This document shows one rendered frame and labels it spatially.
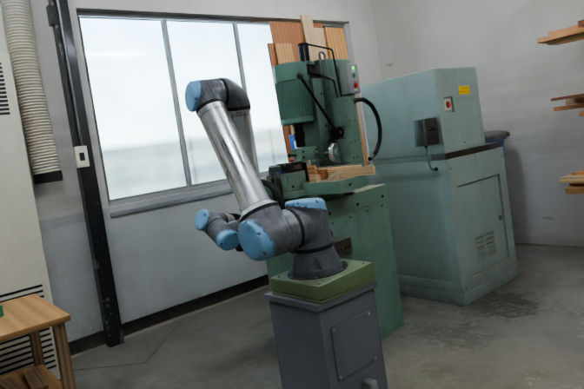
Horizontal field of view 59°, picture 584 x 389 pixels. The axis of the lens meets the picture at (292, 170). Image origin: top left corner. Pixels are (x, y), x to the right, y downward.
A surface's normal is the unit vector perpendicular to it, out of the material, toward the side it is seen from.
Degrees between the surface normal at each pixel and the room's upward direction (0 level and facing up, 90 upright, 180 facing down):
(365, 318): 90
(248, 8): 90
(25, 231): 90
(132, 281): 90
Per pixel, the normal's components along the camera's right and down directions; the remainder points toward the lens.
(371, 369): 0.63, -0.05
